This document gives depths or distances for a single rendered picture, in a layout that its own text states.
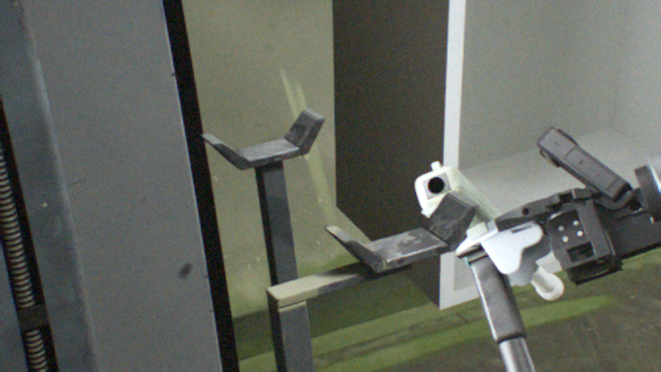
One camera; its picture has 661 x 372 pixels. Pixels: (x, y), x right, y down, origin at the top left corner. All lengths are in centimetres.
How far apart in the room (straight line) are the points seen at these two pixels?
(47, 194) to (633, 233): 82
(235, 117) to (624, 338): 96
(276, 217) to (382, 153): 122
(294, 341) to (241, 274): 216
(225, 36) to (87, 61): 180
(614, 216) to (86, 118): 55
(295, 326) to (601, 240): 74
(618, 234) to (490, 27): 98
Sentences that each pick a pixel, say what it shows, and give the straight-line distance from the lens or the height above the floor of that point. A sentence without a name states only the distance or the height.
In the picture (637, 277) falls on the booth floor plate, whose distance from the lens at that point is 312.
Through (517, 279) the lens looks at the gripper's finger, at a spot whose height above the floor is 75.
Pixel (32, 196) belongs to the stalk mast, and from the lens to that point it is 69.
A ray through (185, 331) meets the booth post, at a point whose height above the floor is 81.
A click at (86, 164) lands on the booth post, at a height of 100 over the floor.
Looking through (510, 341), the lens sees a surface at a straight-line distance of 140.
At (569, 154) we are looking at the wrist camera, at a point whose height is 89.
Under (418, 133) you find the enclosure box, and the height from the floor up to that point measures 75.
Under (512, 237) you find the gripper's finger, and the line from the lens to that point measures 141.
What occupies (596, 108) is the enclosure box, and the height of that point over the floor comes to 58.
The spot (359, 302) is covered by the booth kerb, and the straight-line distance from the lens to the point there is 292.
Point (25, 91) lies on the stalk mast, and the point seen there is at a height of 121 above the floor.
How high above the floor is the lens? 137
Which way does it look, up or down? 20 degrees down
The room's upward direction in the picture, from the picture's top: 7 degrees counter-clockwise
